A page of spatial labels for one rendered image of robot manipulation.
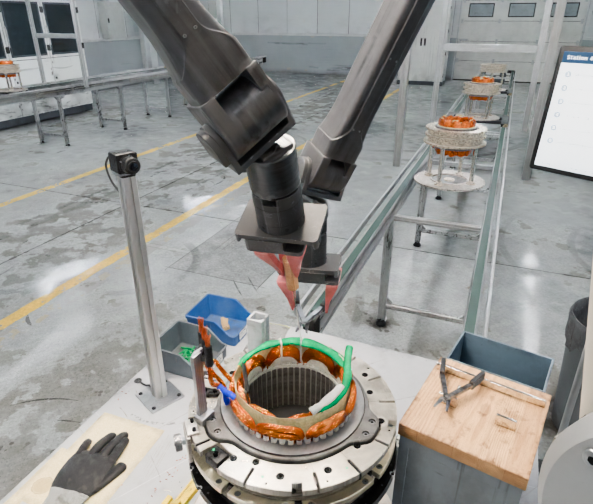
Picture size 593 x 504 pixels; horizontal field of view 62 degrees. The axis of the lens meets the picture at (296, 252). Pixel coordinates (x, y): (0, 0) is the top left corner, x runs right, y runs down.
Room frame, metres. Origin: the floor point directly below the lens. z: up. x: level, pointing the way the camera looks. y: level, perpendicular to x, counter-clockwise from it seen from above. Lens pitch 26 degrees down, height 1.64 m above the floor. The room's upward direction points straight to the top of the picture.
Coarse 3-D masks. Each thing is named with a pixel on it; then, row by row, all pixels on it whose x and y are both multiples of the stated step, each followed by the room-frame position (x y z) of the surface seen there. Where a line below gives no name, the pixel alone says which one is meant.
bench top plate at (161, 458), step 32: (384, 352) 1.13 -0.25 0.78; (128, 384) 1.00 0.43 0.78; (192, 384) 1.00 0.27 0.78; (416, 384) 1.00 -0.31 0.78; (96, 416) 0.89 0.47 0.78; (128, 416) 0.89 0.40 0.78; (160, 416) 0.89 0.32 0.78; (160, 448) 0.79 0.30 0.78; (128, 480) 0.71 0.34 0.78; (160, 480) 0.71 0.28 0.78
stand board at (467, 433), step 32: (448, 384) 0.67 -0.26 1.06; (512, 384) 0.67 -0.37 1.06; (416, 416) 0.59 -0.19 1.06; (448, 416) 0.59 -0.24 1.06; (480, 416) 0.59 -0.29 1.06; (512, 416) 0.59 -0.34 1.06; (544, 416) 0.59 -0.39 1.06; (448, 448) 0.53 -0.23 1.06; (480, 448) 0.53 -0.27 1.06; (512, 448) 0.53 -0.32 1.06; (512, 480) 0.48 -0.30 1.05
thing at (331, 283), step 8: (304, 272) 0.72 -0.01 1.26; (304, 280) 0.72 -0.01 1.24; (312, 280) 0.71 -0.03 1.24; (320, 280) 0.71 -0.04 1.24; (328, 280) 0.71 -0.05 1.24; (336, 280) 0.71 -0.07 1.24; (328, 288) 0.71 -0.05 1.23; (336, 288) 0.71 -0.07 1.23; (328, 296) 0.72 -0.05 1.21; (328, 304) 0.73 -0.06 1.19
